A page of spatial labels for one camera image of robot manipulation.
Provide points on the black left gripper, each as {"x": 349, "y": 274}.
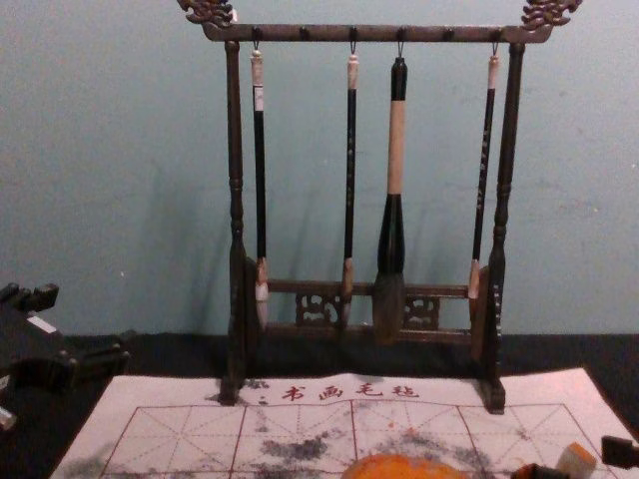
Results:
{"x": 25, "y": 344}

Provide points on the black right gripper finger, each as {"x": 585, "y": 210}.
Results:
{"x": 621, "y": 450}
{"x": 541, "y": 472}

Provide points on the small white block, orange top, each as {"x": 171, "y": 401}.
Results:
{"x": 576, "y": 461}

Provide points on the black table cloth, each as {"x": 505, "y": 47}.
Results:
{"x": 165, "y": 354}

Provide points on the round orange object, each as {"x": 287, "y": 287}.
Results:
{"x": 397, "y": 468}

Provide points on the dark carved wooden brush rack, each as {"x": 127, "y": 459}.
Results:
{"x": 233, "y": 199}

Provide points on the white felt mat, red grid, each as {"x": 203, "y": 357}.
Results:
{"x": 319, "y": 424}

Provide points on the thin black brush, paper label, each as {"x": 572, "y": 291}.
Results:
{"x": 259, "y": 174}

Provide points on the thin black brush, white cap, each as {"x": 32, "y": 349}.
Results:
{"x": 350, "y": 174}
{"x": 484, "y": 164}

